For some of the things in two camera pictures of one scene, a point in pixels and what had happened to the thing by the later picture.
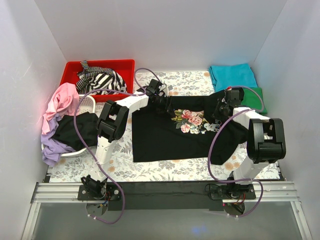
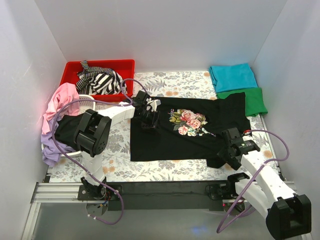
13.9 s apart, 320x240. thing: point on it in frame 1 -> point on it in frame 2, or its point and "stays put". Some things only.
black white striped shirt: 90,78 stays put
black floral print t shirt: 183,133 stays put
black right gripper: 221,107 -> 225,155
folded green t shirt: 251,100 stays put
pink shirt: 64,101 stays put
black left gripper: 165,103 -> 150,120
